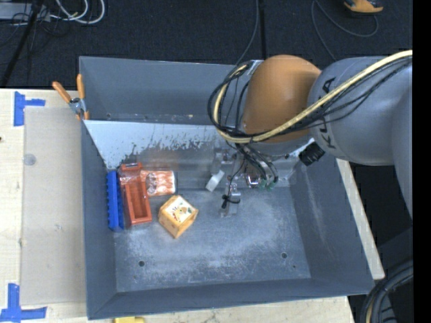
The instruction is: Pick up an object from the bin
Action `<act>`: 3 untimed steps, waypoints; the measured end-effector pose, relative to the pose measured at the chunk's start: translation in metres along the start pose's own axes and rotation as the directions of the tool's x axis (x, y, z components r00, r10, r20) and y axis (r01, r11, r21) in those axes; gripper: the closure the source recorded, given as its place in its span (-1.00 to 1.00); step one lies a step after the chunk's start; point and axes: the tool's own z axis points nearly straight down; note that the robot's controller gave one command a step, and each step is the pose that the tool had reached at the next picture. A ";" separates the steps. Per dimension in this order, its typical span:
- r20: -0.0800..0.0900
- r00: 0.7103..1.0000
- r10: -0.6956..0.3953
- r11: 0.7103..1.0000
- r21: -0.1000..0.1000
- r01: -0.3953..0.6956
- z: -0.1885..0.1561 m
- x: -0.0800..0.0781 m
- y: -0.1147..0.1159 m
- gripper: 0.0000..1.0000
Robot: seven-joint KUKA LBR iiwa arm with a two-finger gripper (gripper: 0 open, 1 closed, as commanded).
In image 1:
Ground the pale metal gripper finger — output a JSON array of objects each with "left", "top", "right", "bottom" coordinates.
[
  {"left": 205, "top": 170, "right": 226, "bottom": 192},
  {"left": 220, "top": 182, "right": 242, "bottom": 219}
]

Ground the yellow printed box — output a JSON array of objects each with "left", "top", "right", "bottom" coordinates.
[{"left": 157, "top": 194, "right": 199, "bottom": 240}]

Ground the orange and white packet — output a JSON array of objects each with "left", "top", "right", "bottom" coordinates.
[{"left": 139, "top": 169, "right": 177, "bottom": 198}]

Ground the grey metal bin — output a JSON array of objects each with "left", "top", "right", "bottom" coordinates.
[{"left": 77, "top": 55, "right": 376, "bottom": 321}]

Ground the orange-red open box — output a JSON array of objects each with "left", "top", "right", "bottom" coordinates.
[{"left": 119, "top": 161, "right": 154, "bottom": 227}]

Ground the blue studded toy brick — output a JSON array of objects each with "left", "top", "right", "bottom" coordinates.
[{"left": 106, "top": 170, "right": 125, "bottom": 233}]

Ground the pale flat board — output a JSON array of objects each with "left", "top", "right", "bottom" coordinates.
[{"left": 19, "top": 106, "right": 88, "bottom": 307}]

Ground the black cylinder on white bracket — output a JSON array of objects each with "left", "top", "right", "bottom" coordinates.
[{"left": 292, "top": 141, "right": 327, "bottom": 167}]

